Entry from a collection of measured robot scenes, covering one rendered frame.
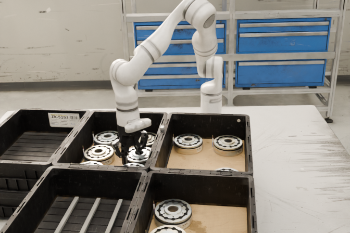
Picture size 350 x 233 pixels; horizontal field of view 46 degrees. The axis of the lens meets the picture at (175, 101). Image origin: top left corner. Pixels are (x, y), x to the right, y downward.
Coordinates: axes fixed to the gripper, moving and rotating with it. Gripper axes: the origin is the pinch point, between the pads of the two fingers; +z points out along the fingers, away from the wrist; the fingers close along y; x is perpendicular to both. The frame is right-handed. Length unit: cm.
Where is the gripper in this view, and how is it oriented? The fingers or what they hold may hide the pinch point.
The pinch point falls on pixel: (131, 159)
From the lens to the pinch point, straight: 143.2
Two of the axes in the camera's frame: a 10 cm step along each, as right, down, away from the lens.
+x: 6.0, 3.0, -7.4
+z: 0.3, 9.2, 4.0
